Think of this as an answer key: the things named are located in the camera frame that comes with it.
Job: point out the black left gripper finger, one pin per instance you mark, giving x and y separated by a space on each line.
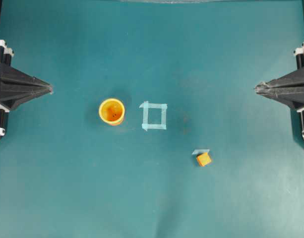
9 74
12 97

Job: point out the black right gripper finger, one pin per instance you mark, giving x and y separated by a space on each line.
293 97
293 79

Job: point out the small orange block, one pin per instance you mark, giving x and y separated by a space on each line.
203 159

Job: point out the yellow orange plastic cup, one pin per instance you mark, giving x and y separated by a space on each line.
112 111

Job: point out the light blue tape strip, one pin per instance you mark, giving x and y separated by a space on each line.
200 151

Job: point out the light blue tape square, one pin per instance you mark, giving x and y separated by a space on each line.
154 116

